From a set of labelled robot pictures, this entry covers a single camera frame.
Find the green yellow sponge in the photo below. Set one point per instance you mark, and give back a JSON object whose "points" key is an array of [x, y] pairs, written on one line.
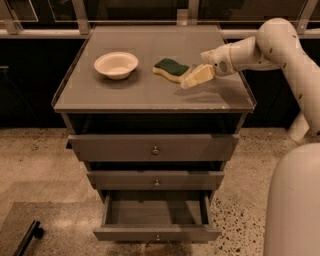
{"points": [[171, 70]]}

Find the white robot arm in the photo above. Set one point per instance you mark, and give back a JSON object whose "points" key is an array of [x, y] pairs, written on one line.
{"points": [[275, 46]]}

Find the grey open bottom drawer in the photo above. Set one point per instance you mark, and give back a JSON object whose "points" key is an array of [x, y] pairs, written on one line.
{"points": [[157, 216]]}

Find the grey drawer cabinet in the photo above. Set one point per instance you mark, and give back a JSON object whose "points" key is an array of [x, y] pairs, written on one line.
{"points": [[148, 104]]}

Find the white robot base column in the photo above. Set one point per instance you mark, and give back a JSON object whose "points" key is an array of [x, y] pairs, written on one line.
{"points": [[293, 208]]}

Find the metal window rail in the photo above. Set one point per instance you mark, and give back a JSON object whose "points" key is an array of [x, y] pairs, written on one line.
{"points": [[14, 13]]}

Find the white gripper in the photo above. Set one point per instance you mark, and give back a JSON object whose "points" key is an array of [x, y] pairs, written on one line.
{"points": [[220, 61]]}

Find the grey middle drawer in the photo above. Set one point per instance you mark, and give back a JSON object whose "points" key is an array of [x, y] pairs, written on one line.
{"points": [[155, 180]]}

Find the grey top drawer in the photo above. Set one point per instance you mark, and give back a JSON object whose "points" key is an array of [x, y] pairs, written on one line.
{"points": [[153, 148]]}

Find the black bar on floor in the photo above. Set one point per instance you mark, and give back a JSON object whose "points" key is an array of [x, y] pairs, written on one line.
{"points": [[34, 231]]}

